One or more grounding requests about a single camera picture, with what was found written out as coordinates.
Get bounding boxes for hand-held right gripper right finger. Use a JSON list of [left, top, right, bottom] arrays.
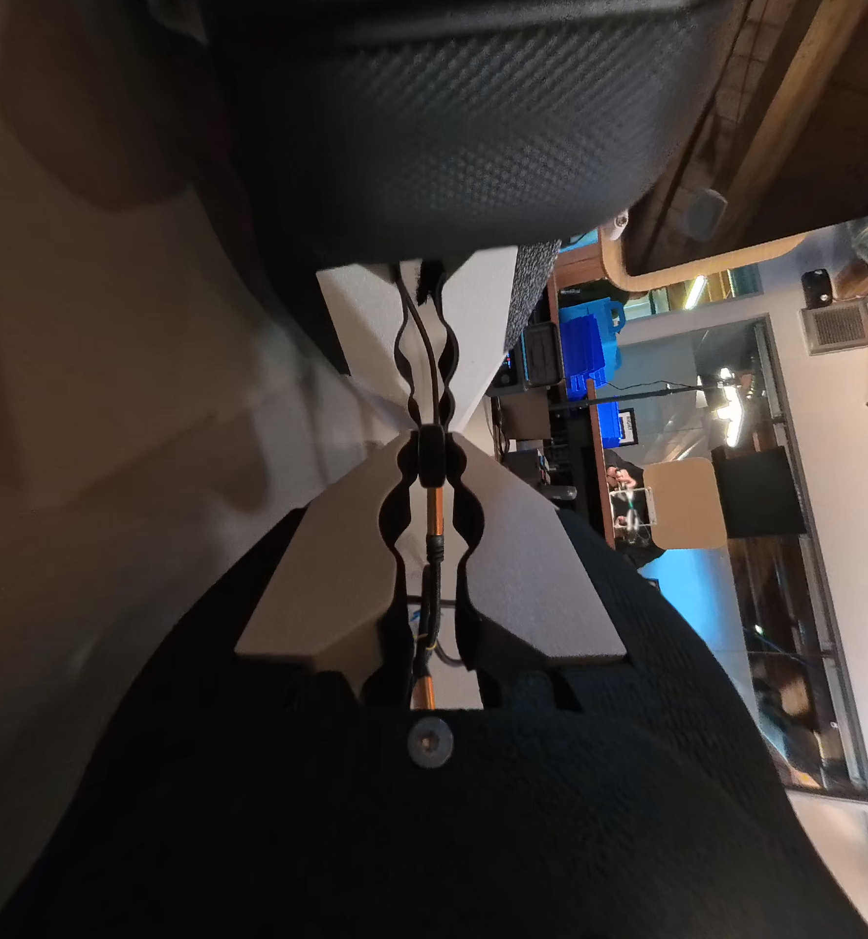
[[447, 433, 629, 677]]

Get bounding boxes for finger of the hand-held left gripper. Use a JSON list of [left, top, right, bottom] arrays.
[[437, 246, 521, 435], [315, 263, 422, 435]]

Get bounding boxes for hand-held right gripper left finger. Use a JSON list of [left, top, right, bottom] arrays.
[[234, 431, 416, 707]]

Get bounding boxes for black orange-plug usb-c cable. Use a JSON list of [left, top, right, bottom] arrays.
[[403, 488, 475, 711]]

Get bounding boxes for stack of blue bins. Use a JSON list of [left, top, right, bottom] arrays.
[[557, 297, 625, 448]]

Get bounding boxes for wood-edged desk with black legs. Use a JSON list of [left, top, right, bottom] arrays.
[[547, 246, 618, 547]]

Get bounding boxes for glass partition window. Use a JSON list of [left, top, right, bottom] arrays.
[[617, 315, 868, 804]]

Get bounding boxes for beige rounded panel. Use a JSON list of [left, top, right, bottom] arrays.
[[643, 458, 728, 550]]

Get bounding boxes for black square panel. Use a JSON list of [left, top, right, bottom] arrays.
[[712, 446, 809, 540]]

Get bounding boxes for wood-framed mirror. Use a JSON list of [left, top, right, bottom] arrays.
[[601, 0, 868, 296]]

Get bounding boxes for grey wall vent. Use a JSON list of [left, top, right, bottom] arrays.
[[801, 299, 868, 357]]

